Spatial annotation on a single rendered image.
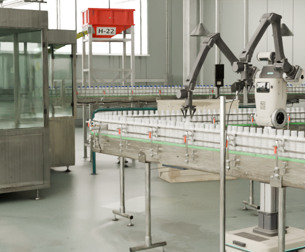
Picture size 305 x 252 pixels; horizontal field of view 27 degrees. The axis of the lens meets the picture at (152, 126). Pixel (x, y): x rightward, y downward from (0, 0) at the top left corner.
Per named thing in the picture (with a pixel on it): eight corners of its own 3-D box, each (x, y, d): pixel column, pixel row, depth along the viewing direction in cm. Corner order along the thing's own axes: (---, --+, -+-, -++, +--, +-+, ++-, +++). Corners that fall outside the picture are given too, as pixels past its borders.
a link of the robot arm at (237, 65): (251, 54, 443) (242, 55, 450) (239, 54, 436) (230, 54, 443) (251, 71, 444) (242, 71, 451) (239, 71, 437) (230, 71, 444)
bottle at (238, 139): (236, 149, 436) (236, 126, 435) (245, 150, 434) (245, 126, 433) (235, 150, 430) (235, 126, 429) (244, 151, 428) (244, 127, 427)
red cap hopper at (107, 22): (89, 161, 1150) (87, 7, 1129) (81, 157, 1218) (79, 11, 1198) (137, 159, 1177) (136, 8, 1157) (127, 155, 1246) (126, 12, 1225)
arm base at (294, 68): (291, 66, 480) (285, 79, 478) (284, 60, 476) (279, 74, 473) (300, 65, 473) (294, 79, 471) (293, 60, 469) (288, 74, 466)
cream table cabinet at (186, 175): (222, 173, 999) (222, 99, 991) (239, 178, 940) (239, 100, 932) (156, 176, 966) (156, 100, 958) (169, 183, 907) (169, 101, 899)
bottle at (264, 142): (271, 153, 415) (271, 128, 413) (269, 154, 409) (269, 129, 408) (262, 152, 417) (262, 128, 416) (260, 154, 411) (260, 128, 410)
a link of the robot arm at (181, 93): (195, 83, 474) (188, 82, 482) (182, 82, 468) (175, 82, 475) (194, 98, 475) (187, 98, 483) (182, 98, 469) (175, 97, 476)
